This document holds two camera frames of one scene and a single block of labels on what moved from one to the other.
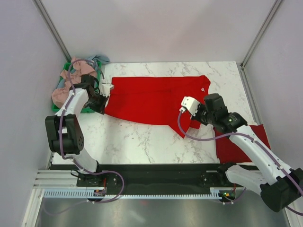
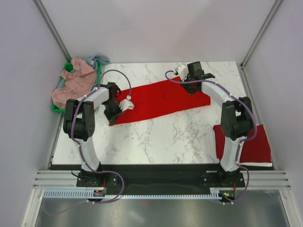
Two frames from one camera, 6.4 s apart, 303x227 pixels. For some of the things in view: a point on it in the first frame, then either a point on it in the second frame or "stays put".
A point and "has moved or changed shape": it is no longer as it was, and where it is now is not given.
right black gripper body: [202, 116] → [189, 88]
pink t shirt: [82, 68] stays put
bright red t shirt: [156, 100] has moved or changed shape
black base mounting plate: [117, 178] stays put
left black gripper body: [97, 101] → [112, 110]
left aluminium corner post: [53, 30] stays put
